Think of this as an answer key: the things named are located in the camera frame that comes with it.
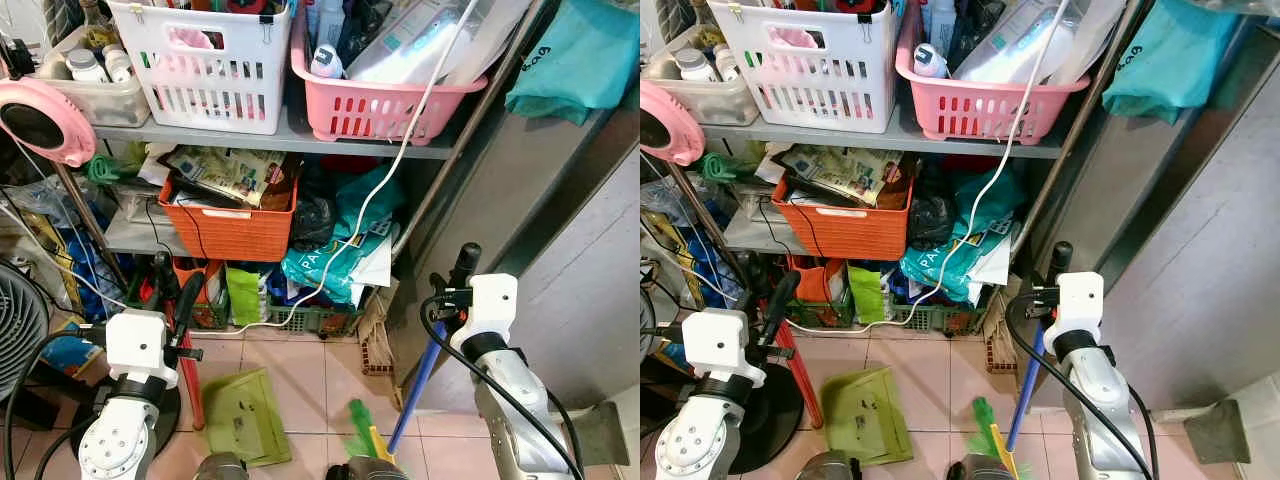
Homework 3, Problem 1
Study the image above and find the grey robot leg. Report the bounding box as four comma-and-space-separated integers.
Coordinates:
194, 451, 252, 480
324, 454, 397, 480
944, 454, 1002, 480
794, 449, 852, 480

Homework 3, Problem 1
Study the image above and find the wide white pill bottle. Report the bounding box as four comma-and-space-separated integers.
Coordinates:
674, 47, 714, 84
66, 47, 110, 84

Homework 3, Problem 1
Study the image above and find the printed paper packet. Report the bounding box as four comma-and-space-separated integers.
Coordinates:
777, 144, 903, 207
164, 144, 293, 210

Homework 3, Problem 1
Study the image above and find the grey cabinet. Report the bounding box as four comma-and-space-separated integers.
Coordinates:
395, 0, 641, 413
1020, 0, 1280, 413

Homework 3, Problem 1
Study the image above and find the green plastic crate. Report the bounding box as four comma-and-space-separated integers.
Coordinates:
228, 298, 363, 339
790, 296, 993, 337

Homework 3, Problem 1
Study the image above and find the grey right robot leg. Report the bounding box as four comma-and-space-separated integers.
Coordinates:
944, 454, 1002, 480
324, 454, 397, 480

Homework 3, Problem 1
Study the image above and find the clear plastic storage bin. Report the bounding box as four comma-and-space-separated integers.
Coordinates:
644, 25, 760, 127
34, 25, 152, 129

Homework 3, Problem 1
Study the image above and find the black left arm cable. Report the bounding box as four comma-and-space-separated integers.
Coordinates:
4, 330, 103, 480

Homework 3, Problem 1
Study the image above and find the pink plastic basket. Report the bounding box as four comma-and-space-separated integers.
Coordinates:
894, 8, 1092, 145
290, 8, 490, 147

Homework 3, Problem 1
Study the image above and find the white power cable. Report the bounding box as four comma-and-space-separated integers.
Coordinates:
228, 0, 479, 337
800, 0, 1071, 335

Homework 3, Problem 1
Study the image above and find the grey metal shelf rack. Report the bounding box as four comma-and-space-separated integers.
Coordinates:
660, 0, 1156, 336
50, 0, 563, 336

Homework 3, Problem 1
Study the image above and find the orange bag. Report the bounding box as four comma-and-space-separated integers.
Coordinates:
787, 254, 847, 302
171, 257, 227, 303

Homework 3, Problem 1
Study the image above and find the blue and yellow bag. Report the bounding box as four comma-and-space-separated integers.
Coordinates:
20, 208, 113, 323
645, 212, 743, 313

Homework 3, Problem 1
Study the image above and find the lime green bag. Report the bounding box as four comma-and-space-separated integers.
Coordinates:
224, 261, 264, 327
847, 261, 887, 324

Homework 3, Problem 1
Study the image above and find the white bottle with blue label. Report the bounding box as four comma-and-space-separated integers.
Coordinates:
309, 44, 345, 82
911, 42, 949, 80

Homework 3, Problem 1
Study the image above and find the blue handled green broom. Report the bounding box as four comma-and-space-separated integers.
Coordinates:
963, 322, 1047, 480
343, 318, 450, 467

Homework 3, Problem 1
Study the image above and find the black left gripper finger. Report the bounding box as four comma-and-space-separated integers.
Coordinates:
149, 253, 172, 312
174, 271, 207, 347
762, 269, 800, 342
737, 254, 762, 312

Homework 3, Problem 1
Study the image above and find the white plastic basket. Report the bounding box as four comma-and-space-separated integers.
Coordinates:
107, 0, 295, 137
707, 0, 898, 135

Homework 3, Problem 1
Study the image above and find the green ribbon bundle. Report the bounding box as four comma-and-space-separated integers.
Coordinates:
84, 149, 142, 187
699, 149, 762, 187

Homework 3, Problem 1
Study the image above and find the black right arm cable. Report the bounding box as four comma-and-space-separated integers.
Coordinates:
1004, 290, 1163, 480
419, 293, 585, 480

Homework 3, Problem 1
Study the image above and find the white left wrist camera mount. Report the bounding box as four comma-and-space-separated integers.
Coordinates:
104, 309, 170, 380
682, 307, 752, 378

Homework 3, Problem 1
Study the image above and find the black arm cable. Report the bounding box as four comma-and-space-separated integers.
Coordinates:
1004, 290, 1163, 480
419, 293, 585, 480
4, 330, 103, 480

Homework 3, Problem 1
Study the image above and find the teal printed plastic bag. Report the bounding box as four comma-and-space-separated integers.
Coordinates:
281, 168, 407, 307
899, 165, 1023, 306

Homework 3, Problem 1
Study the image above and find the clear bag with white package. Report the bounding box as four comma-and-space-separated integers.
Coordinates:
954, 0, 1128, 88
344, 0, 533, 88

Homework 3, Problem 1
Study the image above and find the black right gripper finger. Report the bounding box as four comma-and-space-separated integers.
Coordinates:
451, 242, 484, 292
1045, 240, 1075, 287

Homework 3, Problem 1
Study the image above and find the green dustpan with red handle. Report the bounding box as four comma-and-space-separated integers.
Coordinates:
773, 318, 915, 468
174, 300, 293, 470

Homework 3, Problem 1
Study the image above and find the brown cardboard piece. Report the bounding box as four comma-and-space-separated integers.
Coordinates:
358, 283, 399, 378
984, 279, 1023, 375

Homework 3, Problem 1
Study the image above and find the orange plastic basket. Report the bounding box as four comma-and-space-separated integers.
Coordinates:
157, 174, 300, 264
769, 174, 914, 262

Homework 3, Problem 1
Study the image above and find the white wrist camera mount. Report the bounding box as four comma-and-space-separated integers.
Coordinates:
104, 309, 170, 380
682, 307, 752, 378
1042, 271, 1105, 339
449, 272, 520, 353

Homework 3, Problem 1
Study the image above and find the teal cloth bag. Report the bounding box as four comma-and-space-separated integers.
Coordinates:
1101, 0, 1242, 125
504, 0, 641, 127

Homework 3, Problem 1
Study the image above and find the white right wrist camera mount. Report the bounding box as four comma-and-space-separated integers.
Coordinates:
449, 272, 520, 353
1042, 271, 1105, 339

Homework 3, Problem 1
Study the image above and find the grey metal wedge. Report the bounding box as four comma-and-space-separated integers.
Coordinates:
1184, 397, 1252, 465
569, 399, 632, 468

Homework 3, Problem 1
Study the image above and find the black plastic bag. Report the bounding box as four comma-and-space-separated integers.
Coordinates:
289, 188, 338, 252
904, 184, 958, 252

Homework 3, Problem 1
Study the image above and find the grey left robot leg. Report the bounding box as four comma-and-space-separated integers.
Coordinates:
794, 449, 852, 480
194, 451, 252, 480

